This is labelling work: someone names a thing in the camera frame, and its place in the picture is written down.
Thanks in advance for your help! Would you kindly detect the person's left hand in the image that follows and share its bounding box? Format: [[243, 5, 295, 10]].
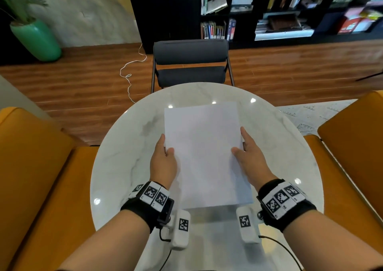
[[149, 134, 178, 190]]

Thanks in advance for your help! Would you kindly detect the person's right hand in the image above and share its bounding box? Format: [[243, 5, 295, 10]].
[[231, 127, 279, 192]]

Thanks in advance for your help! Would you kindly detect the white paper sheet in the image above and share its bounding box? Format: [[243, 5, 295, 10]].
[[164, 101, 254, 210]]

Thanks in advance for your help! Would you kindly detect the person's right forearm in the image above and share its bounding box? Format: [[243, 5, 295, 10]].
[[282, 209, 383, 271]]

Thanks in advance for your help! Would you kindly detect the person's left forearm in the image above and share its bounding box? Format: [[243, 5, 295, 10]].
[[58, 209, 151, 271]]

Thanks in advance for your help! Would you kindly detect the black left wristband with markers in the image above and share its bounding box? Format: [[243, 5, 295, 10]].
[[120, 181, 175, 234]]

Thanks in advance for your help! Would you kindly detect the black wristband with markers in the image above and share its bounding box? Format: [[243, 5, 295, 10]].
[[257, 179, 317, 233], [120, 181, 175, 234]]

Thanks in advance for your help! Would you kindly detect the black right wristband with markers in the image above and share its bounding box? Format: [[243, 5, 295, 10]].
[[257, 179, 317, 233]]

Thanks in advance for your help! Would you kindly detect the white patterned rug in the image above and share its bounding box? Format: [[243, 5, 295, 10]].
[[275, 99, 358, 137]]

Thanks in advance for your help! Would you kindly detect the dark grey chair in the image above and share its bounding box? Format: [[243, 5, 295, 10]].
[[150, 39, 235, 94]]

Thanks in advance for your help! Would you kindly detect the orange armchair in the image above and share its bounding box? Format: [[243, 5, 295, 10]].
[[0, 106, 100, 271], [303, 90, 383, 250]]

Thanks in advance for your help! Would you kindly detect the row of small upright books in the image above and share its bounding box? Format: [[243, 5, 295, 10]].
[[200, 18, 237, 41]]

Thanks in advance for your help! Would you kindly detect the stack of large flat books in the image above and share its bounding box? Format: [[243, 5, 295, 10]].
[[254, 13, 315, 41]]

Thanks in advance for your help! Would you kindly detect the black bookshelf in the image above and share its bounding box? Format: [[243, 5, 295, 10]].
[[125, 0, 383, 54]]

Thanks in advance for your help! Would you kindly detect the stack of pale magazines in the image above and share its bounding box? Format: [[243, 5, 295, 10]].
[[230, 0, 257, 13]]

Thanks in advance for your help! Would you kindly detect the black tripod leg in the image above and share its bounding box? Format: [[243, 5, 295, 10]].
[[355, 71, 383, 82]]

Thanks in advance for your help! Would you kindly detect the green ceramic vase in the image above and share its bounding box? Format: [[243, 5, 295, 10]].
[[10, 18, 62, 62]]

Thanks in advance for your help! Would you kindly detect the group of red yellow books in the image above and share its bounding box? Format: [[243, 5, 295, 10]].
[[338, 0, 383, 35]]

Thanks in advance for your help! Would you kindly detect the green plant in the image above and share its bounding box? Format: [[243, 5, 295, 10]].
[[0, 0, 48, 24]]

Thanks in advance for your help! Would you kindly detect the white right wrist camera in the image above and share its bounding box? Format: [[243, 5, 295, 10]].
[[236, 206, 261, 244]]

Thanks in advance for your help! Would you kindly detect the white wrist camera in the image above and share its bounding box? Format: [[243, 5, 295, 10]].
[[236, 206, 261, 244], [169, 209, 191, 251]]

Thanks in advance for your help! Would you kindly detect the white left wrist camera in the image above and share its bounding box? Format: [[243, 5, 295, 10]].
[[169, 209, 191, 251]]

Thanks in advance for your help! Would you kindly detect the black left camera cable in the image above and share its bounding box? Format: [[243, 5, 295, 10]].
[[158, 227, 173, 271]]

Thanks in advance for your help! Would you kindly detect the black camera cable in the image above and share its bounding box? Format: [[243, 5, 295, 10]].
[[259, 235, 303, 271], [158, 227, 173, 271]]

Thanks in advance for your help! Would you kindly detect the white floor cable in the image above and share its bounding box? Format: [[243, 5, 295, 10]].
[[120, 43, 148, 104]]

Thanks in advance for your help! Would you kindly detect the black right camera cable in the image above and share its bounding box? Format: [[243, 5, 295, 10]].
[[259, 235, 303, 271]]

